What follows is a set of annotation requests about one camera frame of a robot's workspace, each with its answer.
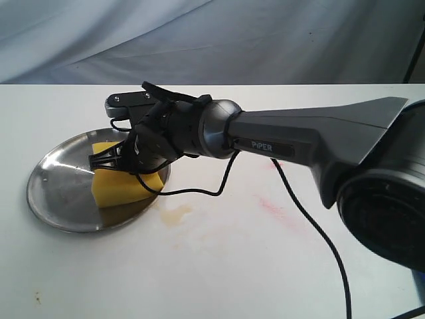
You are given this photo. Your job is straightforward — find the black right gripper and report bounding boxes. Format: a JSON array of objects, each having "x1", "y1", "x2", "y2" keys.
[{"x1": 88, "y1": 99, "x2": 181, "y2": 174}]

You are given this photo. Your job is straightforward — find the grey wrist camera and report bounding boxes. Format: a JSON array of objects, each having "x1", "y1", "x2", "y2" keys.
[{"x1": 104, "y1": 91, "x2": 157, "y2": 118}]

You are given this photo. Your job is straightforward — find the yellow sponge block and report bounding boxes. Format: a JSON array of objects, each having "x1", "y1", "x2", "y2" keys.
[{"x1": 91, "y1": 142, "x2": 164, "y2": 208}]

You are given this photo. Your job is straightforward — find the beige liquid spill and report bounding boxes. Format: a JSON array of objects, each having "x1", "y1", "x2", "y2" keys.
[{"x1": 159, "y1": 205, "x2": 193, "y2": 227}]

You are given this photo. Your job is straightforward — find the grey draped backdrop cloth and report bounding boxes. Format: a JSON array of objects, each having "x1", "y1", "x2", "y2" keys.
[{"x1": 1, "y1": 1, "x2": 424, "y2": 85}]

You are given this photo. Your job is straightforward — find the round stainless steel plate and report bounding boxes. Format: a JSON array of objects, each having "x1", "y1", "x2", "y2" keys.
[{"x1": 27, "y1": 128, "x2": 156, "y2": 233}]

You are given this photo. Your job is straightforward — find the black cable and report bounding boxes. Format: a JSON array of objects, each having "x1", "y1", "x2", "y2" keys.
[{"x1": 109, "y1": 118, "x2": 353, "y2": 319}]

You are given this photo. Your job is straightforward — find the black tripod leg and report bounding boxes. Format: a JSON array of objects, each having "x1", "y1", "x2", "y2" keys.
[{"x1": 401, "y1": 31, "x2": 425, "y2": 84}]

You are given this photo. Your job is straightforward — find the blue cloth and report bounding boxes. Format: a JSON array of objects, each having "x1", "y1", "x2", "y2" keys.
[{"x1": 412, "y1": 270, "x2": 425, "y2": 305}]

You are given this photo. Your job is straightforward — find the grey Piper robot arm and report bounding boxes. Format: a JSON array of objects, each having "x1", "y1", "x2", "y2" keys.
[{"x1": 89, "y1": 95, "x2": 424, "y2": 272}]

